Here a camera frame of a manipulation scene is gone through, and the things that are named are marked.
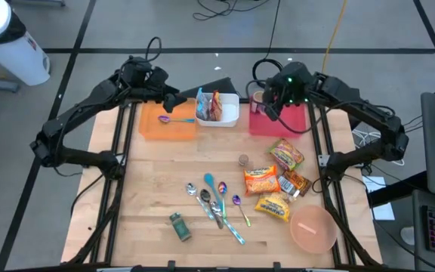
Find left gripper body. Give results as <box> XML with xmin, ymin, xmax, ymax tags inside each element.
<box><xmin>141</xmin><ymin>85</ymin><xmax>183</xmax><ymax>103</ymax></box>

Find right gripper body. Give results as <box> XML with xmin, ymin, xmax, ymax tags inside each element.
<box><xmin>262</xmin><ymin>86</ymin><xmax>292</xmax><ymax>109</ymax></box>

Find tall jar tan lid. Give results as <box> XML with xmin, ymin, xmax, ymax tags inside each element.
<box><xmin>250</xmin><ymin>90</ymin><xmax>267</xmax><ymax>114</ymax></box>

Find blue white ramen packet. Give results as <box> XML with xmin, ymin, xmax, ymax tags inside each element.
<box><xmin>196</xmin><ymin>87</ymin><xmax>213</xmax><ymax>122</ymax></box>

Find red yellow ramen packet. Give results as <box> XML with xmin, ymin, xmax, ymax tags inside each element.
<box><xmin>208</xmin><ymin>90</ymin><xmax>224</xmax><ymax>122</ymax></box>

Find orange ramen packet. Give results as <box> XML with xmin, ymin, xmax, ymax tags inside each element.
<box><xmin>242</xmin><ymin>165</ymin><xmax>282</xmax><ymax>196</ymax></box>

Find silver spoon iridescent handle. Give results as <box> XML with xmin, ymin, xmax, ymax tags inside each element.
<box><xmin>209</xmin><ymin>201</ymin><xmax>247</xmax><ymax>246</ymax></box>
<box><xmin>185</xmin><ymin>183</ymin><xmax>216</xmax><ymax>221</ymax></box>

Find green spice jar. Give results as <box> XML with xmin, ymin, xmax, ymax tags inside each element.
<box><xmin>168</xmin><ymin>211</ymin><xmax>193</xmax><ymax>243</ymax></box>

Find pink plastic bin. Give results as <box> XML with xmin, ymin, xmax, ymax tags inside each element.
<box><xmin>248</xmin><ymin>95</ymin><xmax>308</xmax><ymax>138</ymax></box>

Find orange plastic bin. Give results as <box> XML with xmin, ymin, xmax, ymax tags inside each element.
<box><xmin>138</xmin><ymin>98</ymin><xmax>199</xmax><ymax>141</ymax></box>

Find black angled panel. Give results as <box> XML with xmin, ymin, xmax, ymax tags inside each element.
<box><xmin>179</xmin><ymin>77</ymin><xmax>238</xmax><ymax>100</ymax></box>

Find red ramen packet green edge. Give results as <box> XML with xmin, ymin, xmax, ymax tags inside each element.
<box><xmin>268</xmin><ymin>138</ymin><xmax>305</xmax><ymax>172</ymax></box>

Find white plastic bin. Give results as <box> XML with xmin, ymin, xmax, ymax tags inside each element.
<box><xmin>194</xmin><ymin>92</ymin><xmax>240</xmax><ymax>128</ymax></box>

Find brown snack packet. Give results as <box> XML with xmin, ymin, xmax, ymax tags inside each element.
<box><xmin>282</xmin><ymin>169</ymin><xmax>313</xmax><ymax>197</ymax></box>

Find teal plastic spoon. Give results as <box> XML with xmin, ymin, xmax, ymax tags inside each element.
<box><xmin>203</xmin><ymin>172</ymin><xmax>226</xmax><ymax>215</ymax></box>

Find dark steel spoon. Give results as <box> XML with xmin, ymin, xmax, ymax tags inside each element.
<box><xmin>199</xmin><ymin>188</ymin><xmax>224</xmax><ymax>230</ymax></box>

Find pink translucent bowl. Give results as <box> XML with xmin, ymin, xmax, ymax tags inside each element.
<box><xmin>288</xmin><ymin>204</ymin><xmax>338</xmax><ymax>255</ymax></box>

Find white trash can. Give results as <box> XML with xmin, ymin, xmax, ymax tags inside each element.
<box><xmin>0</xmin><ymin>0</ymin><xmax>51</xmax><ymax>87</ymax></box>

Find white paper sheet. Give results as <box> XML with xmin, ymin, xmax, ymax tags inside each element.
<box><xmin>362</xmin><ymin>175</ymin><xmax>396</xmax><ymax>222</ymax></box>

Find white computer mouse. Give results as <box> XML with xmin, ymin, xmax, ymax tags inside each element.
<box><xmin>400</xmin><ymin>225</ymin><xmax>415</xmax><ymax>246</ymax></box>

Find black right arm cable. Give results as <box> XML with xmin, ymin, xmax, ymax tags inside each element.
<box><xmin>244</xmin><ymin>79</ymin><xmax>319</xmax><ymax>134</ymax></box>

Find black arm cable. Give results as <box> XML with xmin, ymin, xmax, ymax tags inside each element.
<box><xmin>244</xmin><ymin>79</ymin><xmax>319</xmax><ymax>134</ymax></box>
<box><xmin>145</xmin><ymin>36</ymin><xmax>162</xmax><ymax>61</ymax></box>

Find black cable with coil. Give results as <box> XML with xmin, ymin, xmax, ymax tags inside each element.
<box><xmin>252</xmin><ymin>0</ymin><xmax>285</xmax><ymax>90</ymax></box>

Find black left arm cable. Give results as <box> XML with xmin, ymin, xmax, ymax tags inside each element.
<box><xmin>145</xmin><ymin>36</ymin><xmax>162</xmax><ymax>61</ymax></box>

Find yellow hanging cable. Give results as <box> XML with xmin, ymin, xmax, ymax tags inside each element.
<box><xmin>319</xmin><ymin>0</ymin><xmax>350</xmax><ymax>85</ymax></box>

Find black floor cable loops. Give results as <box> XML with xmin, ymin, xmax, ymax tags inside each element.
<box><xmin>193</xmin><ymin>0</ymin><xmax>275</xmax><ymax>20</ymax></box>

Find iridescent spoon green handle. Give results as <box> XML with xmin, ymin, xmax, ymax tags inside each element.
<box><xmin>217</xmin><ymin>181</ymin><xmax>229</xmax><ymax>220</ymax></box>

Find purple spoon gold handle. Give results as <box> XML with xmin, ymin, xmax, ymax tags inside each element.
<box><xmin>232</xmin><ymin>194</ymin><xmax>252</xmax><ymax>228</ymax></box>

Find black aluminium table frame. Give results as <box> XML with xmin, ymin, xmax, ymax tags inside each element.
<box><xmin>66</xmin><ymin>85</ymin><xmax>383</xmax><ymax>265</ymax></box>

